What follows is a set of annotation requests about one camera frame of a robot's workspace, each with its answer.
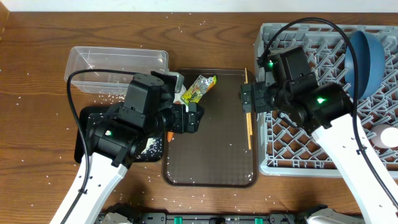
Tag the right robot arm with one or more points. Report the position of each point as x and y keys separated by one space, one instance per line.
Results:
x=327 y=114

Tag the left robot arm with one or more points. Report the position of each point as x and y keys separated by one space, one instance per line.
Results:
x=112 y=144

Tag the black plastic tray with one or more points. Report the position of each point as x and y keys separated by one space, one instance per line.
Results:
x=91 y=114

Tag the white tissue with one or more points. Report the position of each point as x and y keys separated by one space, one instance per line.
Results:
x=178 y=97

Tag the clear plastic bin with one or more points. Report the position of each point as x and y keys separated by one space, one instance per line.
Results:
x=123 y=59

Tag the brown serving tray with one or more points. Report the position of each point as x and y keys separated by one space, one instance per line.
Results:
x=219 y=154

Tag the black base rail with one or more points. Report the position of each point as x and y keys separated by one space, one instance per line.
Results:
x=123 y=213

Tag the white rice pile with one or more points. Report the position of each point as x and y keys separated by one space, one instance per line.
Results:
x=153 y=145

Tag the dark blue plate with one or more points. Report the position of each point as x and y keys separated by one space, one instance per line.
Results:
x=371 y=62

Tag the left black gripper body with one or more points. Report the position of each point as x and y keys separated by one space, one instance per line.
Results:
x=191 y=117

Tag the grey dishwasher rack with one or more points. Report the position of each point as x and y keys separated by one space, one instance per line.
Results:
x=286 y=151

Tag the pink cup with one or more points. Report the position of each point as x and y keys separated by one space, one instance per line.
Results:
x=386 y=136

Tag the orange carrot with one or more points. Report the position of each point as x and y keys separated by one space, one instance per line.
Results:
x=170 y=136

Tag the yellow green snack wrapper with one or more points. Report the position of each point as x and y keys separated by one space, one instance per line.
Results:
x=199 y=87

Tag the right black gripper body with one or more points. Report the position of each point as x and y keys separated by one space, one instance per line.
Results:
x=247 y=98

